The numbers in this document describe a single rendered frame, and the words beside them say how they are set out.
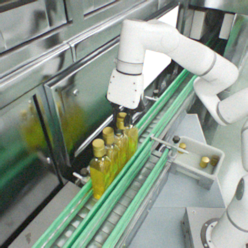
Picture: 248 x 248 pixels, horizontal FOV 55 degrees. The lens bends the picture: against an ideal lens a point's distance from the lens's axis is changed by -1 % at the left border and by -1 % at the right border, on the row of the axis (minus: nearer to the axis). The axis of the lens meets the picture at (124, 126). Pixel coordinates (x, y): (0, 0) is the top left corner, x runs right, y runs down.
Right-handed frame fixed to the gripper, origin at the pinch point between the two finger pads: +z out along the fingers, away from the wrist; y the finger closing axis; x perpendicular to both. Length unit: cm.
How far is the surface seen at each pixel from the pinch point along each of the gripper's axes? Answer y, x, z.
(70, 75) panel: -13.5, -9.3, -12.1
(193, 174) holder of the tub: 24.0, 28.9, 30.3
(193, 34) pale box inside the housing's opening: -12, 114, -15
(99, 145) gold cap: -0.2, -11.5, 4.6
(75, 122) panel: -13.9, -5.5, 5.1
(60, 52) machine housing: -14.4, -12.5, -18.6
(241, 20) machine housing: 16, 97, -29
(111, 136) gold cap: 0.1, -5.5, 4.4
